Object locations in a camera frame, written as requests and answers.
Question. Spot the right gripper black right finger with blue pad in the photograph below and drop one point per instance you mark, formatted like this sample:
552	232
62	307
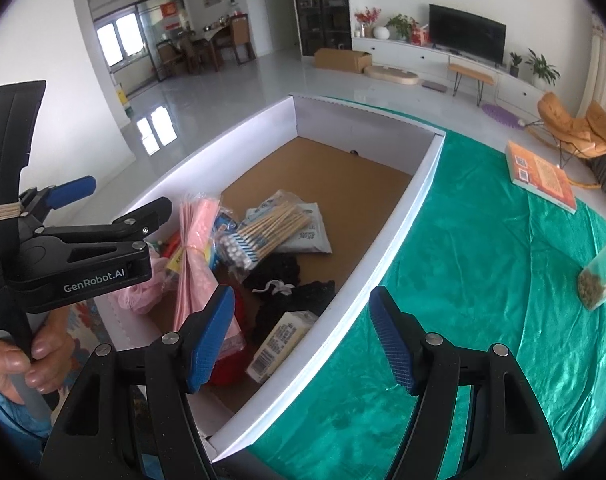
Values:
507	435

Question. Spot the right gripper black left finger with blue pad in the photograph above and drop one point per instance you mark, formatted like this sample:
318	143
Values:
94	436

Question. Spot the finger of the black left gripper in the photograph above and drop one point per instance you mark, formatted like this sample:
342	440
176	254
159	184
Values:
38	203

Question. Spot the red snack packet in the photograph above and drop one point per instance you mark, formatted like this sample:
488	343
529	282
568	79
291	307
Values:
230	368

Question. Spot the pink mesh bath pouf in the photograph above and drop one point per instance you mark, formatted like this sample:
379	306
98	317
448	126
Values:
143	297

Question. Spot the pink straws bundle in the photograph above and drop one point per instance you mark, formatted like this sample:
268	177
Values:
196	282

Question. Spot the yellow tissue pack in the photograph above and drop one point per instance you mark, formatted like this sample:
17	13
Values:
284	337

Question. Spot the black cloth item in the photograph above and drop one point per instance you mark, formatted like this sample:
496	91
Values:
276	285

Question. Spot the cotton swabs pack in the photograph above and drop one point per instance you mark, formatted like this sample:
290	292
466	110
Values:
255	239

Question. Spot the white printed pouch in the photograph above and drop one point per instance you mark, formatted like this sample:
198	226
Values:
311	240

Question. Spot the person's left hand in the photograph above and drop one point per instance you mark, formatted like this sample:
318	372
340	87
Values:
49	362

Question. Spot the green satin tablecloth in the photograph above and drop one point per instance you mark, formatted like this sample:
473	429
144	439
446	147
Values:
484	262

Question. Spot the clear plastic jar black lid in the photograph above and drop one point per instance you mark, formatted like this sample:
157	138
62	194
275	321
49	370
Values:
591	282

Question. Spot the orange book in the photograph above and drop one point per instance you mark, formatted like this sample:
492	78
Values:
540	177

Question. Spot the white cardboard box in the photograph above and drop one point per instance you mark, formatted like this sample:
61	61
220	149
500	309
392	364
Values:
368	170

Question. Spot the orange lounge chair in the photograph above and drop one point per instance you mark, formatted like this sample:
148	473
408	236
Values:
581	137

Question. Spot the brown cardboard box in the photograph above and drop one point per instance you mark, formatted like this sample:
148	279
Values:
347	61

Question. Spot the white tv cabinet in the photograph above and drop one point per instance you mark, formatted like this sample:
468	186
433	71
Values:
433	64

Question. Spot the dark display cabinet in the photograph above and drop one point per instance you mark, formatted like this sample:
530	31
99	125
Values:
323	24

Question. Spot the small wooden bench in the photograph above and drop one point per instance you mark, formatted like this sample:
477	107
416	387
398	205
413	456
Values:
481	79

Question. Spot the green potted plant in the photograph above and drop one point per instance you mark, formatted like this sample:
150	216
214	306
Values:
542	69

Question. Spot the red flowers white vase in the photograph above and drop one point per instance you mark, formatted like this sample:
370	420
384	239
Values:
367	21

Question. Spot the black television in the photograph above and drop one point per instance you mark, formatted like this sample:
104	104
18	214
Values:
466	32

